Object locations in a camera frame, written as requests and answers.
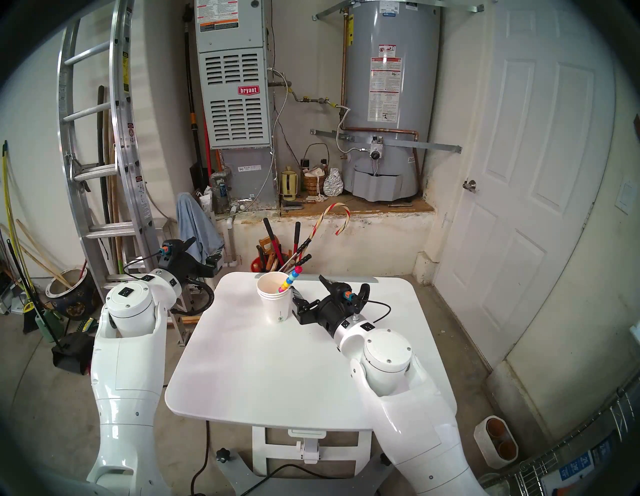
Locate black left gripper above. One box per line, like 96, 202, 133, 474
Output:
159, 236, 210, 281

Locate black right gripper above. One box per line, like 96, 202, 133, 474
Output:
318, 274, 358, 335

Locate multicolour bead stack marker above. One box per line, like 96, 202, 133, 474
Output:
277, 265, 304, 295

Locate light blue towel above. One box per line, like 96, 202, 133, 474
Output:
176, 192, 224, 261

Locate white pvc pipe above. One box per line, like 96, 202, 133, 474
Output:
222, 214, 242, 268

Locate black shovel orange band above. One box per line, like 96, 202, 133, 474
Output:
184, 20, 212, 190

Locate red tool bucket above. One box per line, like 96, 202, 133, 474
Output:
250, 245, 281, 275

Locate red white candy cane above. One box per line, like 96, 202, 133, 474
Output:
306, 202, 352, 251

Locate grey pvc pipe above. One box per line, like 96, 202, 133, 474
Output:
210, 167, 233, 215

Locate wooden heater platform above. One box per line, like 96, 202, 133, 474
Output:
280, 197, 435, 217

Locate aluminium extension ladder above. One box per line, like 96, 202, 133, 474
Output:
56, 0, 201, 346

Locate pale yellow jar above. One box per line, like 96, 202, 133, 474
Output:
280, 167, 299, 202

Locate dark blue ceramic pot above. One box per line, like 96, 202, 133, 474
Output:
46, 267, 97, 321

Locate long tool black grip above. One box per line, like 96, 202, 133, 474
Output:
96, 85, 123, 276

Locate grey bryant furnace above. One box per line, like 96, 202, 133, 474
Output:
194, 0, 278, 211

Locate wooden sticks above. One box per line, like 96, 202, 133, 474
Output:
15, 218, 76, 290

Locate black dustpan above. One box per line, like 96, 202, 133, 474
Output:
51, 332, 96, 375

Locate green watering can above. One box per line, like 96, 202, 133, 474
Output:
34, 309, 67, 345

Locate black broom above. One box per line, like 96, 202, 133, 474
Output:
6, 239, 41, 335

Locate white grey table stand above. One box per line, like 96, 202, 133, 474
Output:
218, 424, 396, 496

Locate gas pipe yellow valve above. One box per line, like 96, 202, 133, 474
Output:
291, 91, 351, 109

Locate flexible metal conduit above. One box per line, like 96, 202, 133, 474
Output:
232, 66, 292, 213

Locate yellow pole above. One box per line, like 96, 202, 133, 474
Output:
1, 141, 23, 281

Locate white panel door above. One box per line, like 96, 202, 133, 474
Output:
435, 0, 618, 368

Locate white two-hole pvc block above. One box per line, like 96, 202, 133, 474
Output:
473, 415, 519, 470

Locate straight copper pipe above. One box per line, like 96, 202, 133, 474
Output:
340, 12, 349, 108

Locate grey water heater tank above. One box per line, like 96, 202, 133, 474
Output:
341, 0, 443, 203

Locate blue white label box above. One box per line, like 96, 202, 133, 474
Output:
547, 440, 621, 496

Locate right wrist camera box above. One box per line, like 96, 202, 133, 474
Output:
291, 286, 322, 326

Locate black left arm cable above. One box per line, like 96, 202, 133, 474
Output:
170, 277, 217, 316

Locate long black tool handle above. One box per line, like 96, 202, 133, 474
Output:
263, 218, 278, 261

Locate wicker basket with handle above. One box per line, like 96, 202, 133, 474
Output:
301, 143, 329, 197

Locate white flexible hose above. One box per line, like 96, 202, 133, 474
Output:
335, 104, 373, 153

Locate long metal heater strap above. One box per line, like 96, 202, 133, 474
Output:
310, 129, 462, 153

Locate black floor cable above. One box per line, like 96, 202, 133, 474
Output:
190, 421, 211, 496

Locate short metal heater strap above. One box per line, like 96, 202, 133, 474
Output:
312, 2, 485, 21

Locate white light switch plate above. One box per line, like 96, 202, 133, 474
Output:
615, 179, 638, 216

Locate chrome wire shelf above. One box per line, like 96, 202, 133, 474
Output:
470, 385, 640, 496

